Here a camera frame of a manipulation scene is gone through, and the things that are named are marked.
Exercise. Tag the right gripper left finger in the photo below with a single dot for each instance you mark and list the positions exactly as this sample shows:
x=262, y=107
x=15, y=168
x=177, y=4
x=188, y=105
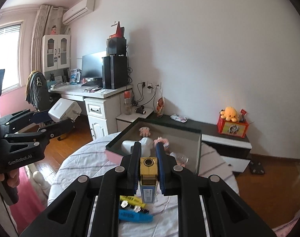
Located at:
x=89, y=205

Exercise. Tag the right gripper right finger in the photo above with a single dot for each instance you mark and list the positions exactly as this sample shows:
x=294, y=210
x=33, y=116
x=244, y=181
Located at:
x=207, y=206

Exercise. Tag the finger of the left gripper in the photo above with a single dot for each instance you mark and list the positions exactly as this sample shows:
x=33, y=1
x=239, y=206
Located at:
x=54, y=129
x=19, y=120

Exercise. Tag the white power adapter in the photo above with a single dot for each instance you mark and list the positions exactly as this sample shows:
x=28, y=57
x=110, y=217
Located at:
x=65, y=109

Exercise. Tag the blue highlighter marker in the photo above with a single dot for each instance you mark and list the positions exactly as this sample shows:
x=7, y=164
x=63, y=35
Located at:
x=128, y=215

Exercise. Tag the yellow highlighter marker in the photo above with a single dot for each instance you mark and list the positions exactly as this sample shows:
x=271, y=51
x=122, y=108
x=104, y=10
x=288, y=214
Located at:
x=133, y=200

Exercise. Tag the clear glass bottle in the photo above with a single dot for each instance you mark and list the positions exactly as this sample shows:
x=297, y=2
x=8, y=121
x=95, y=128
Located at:
x=180, y=158

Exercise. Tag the blue and gold lighter box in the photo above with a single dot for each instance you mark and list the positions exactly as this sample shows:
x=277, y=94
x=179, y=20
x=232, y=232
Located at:
x=148, y=178

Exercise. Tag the pink block figure toy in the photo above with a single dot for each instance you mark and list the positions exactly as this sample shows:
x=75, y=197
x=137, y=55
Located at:
x=163, y=141

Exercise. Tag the white plush toy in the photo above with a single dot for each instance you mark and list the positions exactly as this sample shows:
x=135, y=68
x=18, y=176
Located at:
x=144, y=131

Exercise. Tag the black office chair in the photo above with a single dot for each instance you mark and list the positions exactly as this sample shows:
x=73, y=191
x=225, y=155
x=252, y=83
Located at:
x=38, y=96

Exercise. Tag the white patterned tablecloth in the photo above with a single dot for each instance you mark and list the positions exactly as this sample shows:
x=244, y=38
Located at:
x=91, y=160

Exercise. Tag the black bathroom scale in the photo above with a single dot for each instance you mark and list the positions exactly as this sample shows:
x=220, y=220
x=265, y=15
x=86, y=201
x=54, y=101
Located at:
x=256, y=168

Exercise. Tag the white desk with drawers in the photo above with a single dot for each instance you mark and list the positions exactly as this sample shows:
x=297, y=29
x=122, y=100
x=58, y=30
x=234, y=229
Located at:
x=102, y=106

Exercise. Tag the low black white tv cabinet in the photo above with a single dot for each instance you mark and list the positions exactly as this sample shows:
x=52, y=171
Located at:
x=234, y=150

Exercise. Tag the black computer monitor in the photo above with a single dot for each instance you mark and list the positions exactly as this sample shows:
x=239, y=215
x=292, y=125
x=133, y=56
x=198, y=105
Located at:
x=92, y=65

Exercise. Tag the white glass door cabinet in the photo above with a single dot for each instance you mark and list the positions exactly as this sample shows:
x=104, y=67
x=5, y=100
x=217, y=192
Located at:
x=55, y=52

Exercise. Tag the bottle with red cap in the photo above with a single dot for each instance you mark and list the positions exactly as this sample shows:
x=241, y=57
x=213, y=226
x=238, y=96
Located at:
x=127, y=102

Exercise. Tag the window with blinds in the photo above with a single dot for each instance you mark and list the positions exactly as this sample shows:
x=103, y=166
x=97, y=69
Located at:
x=9, y=55

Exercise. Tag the pink and green storage box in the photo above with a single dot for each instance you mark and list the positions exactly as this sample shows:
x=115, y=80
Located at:
x=181, y=139

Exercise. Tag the red toy storage box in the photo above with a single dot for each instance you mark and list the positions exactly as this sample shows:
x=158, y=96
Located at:
x=237, y=129

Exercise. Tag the black computer tower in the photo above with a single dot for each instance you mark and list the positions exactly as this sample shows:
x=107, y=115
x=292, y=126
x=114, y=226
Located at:
x=114, y=72

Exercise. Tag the small black device on shelf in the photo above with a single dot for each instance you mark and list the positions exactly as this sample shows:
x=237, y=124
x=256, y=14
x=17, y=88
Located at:
x=140, y=110

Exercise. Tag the yellow octopus plush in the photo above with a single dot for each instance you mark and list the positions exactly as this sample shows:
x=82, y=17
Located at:
x=229, y=114

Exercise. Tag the beige curtain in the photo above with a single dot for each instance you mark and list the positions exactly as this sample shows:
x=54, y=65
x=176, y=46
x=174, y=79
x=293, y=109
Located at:
x=47, y=17

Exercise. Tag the snack packet on cabinet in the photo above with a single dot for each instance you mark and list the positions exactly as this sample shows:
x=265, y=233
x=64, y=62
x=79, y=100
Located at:
x=178, y=118

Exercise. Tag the black box on tower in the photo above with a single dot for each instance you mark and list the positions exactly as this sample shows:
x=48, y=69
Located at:
x=116, y=46

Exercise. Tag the orange patterned glass vase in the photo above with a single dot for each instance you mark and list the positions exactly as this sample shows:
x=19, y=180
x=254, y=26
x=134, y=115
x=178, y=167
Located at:
x=160, y=106

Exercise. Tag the white air conditioner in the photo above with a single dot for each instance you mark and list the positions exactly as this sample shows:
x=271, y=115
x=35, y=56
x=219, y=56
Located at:
x=78, y=11

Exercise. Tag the red triangular paper item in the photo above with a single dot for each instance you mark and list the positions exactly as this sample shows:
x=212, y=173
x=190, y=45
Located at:
x=119, y=30

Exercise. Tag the wall power outlet with cables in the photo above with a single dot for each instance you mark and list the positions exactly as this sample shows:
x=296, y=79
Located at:
x=147, y=93

